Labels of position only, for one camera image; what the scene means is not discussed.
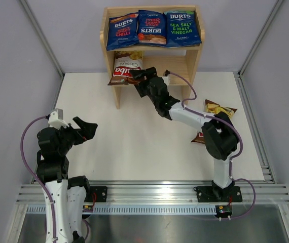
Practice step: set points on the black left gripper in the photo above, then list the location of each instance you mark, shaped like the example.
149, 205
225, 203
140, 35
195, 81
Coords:
87, 130

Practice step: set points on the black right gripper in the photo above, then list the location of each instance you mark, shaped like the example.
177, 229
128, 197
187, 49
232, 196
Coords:
139, 74

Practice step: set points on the Chuba cassava chips bag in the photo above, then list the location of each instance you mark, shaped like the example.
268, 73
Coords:
124, 62
215, 108

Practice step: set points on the large Burts sweet chilli bag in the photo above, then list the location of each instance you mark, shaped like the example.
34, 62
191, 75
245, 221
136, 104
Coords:
123, 31

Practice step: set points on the small Burts sweet chilli bag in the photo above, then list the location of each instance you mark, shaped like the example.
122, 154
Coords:
151, 28

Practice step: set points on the Burts sea salt vinegar bag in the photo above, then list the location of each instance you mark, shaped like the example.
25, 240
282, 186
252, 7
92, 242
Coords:
181, 29

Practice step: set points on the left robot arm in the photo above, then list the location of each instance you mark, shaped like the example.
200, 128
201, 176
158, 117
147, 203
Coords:
64, 196

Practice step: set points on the wooden two-tier shelf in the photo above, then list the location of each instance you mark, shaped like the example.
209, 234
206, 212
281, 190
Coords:
182, 60

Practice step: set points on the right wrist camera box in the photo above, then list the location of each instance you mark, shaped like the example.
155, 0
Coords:
166, 77

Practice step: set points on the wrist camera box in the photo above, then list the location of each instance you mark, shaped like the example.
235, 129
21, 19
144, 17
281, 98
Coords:
166, 77
55, 119

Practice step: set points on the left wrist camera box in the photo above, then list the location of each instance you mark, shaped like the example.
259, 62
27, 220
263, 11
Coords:
55, 119

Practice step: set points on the aluminium rail base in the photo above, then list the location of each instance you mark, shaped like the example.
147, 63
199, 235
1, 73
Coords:
182, 192

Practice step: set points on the white slotted cable duct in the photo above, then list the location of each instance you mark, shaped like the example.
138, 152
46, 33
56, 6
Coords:
151, 210

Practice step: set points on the left aluminium frame post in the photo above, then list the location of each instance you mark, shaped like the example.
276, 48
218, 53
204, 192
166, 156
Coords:
42, 38

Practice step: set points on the aluminium frame post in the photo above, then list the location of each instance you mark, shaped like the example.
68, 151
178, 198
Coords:
42, 38
272, 15

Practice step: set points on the right aluminium frame post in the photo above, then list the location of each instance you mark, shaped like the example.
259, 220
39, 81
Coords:
272, 15

